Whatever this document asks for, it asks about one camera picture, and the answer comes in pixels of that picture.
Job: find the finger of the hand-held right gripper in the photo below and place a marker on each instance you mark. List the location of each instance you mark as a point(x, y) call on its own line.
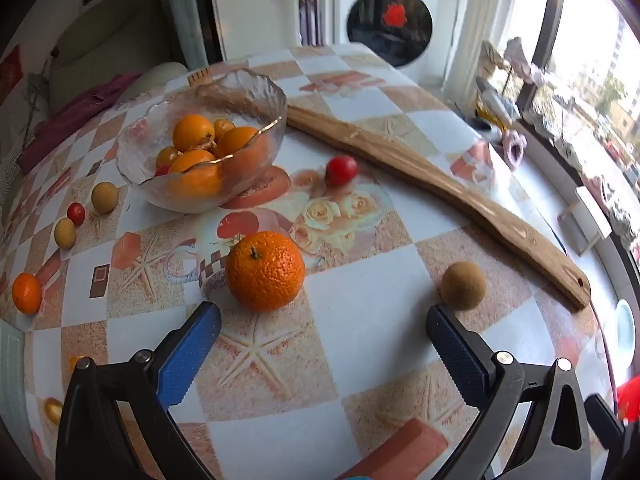
point(602, 422)

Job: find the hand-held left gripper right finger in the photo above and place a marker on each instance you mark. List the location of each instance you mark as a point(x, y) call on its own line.
point(457, 355)

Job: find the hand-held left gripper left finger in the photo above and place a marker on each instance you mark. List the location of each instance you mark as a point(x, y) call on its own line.
point(187, 360)

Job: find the large mandarin orange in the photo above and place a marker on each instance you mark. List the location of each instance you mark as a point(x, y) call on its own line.
point(265, 271)

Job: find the red object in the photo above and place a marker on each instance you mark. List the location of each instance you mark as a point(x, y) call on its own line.
point(631, 400)

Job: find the brown longan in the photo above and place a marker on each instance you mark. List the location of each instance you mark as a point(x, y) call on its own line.
point(65, 232)
point(104, 197)
point(462, 285)

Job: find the white plate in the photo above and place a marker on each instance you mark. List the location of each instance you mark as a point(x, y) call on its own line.
point(625, 330)

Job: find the red cherry tomato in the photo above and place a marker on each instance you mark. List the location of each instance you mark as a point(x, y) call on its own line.
point(341, 170)
point(161, 170)
point(76, 213)

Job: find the small white box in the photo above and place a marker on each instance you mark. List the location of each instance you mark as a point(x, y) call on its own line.
point(590, 215)

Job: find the small mandarin orange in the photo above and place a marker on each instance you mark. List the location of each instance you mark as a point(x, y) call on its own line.
point(167, 156)
point(223, 127)

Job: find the long wooden stick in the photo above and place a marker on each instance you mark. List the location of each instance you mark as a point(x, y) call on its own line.
point(400, 152)

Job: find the pink object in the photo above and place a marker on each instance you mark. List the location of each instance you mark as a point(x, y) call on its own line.
point(513, 146)

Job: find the pile of assorted packages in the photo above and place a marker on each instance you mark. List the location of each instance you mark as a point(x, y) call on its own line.
point(500, 95)

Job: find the purple cloth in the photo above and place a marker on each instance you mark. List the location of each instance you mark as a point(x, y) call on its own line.
point(75, 120)

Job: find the clear glass bowl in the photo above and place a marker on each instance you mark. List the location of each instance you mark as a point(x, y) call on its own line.
point(230, 97)

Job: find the beige sofa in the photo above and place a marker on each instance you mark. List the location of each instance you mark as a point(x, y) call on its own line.
point(115, 50)

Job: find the white curtain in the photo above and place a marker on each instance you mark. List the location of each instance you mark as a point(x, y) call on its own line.
point(480, 35)

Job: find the white cabinet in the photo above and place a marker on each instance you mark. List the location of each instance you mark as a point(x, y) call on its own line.
point(250, 10)

